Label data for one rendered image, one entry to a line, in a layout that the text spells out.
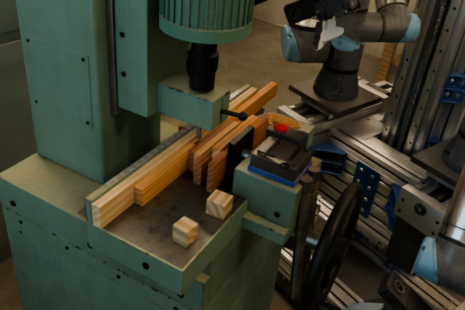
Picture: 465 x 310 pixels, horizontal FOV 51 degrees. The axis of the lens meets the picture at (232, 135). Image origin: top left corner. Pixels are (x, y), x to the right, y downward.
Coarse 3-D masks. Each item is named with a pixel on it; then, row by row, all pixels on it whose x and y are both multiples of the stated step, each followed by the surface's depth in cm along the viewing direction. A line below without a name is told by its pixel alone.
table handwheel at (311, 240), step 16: (352, 192) 93; (336, 208) 90; (352, 208) 103; (336, 224) 88; (352, 224) 110; (320, 240) 88; (336, 240) 98; (320, 256) 87; (336, 256) 97; (320, 272) 87; (336, 272) 110; (304, 288) 89; (320, 288) 106; (304, 304) 91
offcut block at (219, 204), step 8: (216, 192) 93; (224, 192) 93; (208, 200) 91; (216, 200) 91; (224, 200) 91; (232, 200) 93; (208, 208) 92; (216, 208) 91; (224, 208) 90; (216, 216) 92; (224, 216) 91
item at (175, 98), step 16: (176, 80) 102; (160, 96) 102; (176, 96) 100; (192, 96) 97; (208, 96) 97; (224, 96) 99; (160, 112) 104; (176, 112) 101; (192, 112) 99; (208, 112) 97; (208, 128) 99
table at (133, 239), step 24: (168, 192) 97; (192, 192) 98; (120, 216) 90; (144, 216) 90; (168, 216) 91; (192, 216) 91; (240, 216) 96; (96, 240) 89; (120, 240) 85; (144, 240) 85; (168, 240) 85; (216, 240) 89; (144, 264) 84; (168, 264) 81; (192, 264) 82; (168, 288) 84
